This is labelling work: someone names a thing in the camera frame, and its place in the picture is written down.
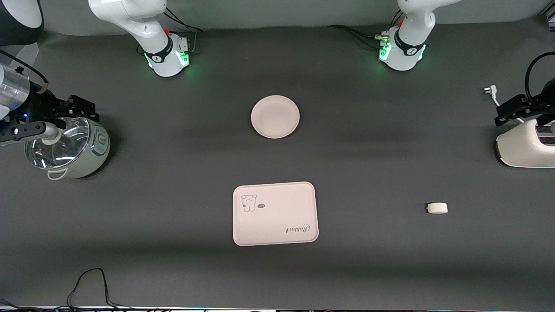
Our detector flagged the black cable along right arm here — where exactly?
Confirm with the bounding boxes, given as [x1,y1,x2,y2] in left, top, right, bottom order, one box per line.
[0,50,49,84]

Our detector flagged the black left arm base cables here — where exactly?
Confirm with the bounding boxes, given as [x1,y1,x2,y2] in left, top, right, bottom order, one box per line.
[327,9,404,48]

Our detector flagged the glass pot lid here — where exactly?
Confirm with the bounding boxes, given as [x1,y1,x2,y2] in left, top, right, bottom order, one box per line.
[25,116,90,170]

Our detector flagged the black arm base cables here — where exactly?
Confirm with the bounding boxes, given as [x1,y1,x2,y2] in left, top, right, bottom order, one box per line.
[327,9,404,48]
[163,6,204,55]

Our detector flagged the beige rectangular rabbit tray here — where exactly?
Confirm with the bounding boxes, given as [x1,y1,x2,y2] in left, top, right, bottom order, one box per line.
[233,182,319,247]

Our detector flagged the black right arm base cables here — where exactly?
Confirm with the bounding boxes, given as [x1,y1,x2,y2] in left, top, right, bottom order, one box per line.
[163,6,204,55]

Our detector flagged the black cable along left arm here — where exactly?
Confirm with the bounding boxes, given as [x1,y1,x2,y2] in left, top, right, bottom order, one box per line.
[524,52,555,104]

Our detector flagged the pale green cooking pot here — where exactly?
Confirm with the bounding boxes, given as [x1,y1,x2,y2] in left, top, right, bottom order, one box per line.
[25,116,111,180]

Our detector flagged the black cable on table edge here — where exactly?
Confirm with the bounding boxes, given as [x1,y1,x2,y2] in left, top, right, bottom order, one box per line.
[67,268,131,310]

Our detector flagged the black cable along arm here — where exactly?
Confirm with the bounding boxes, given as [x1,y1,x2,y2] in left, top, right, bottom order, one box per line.
[0,50,49,84]
[524,52,555,104]

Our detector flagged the cream white toaster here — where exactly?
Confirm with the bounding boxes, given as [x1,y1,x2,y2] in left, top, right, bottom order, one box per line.
[495,118,555,168]

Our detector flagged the round beige plate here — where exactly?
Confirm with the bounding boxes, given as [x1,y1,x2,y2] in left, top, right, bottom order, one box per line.
[251,95,300,140]

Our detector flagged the white toaster power cord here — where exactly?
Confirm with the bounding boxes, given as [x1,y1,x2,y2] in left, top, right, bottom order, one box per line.
[483,85,503,109]

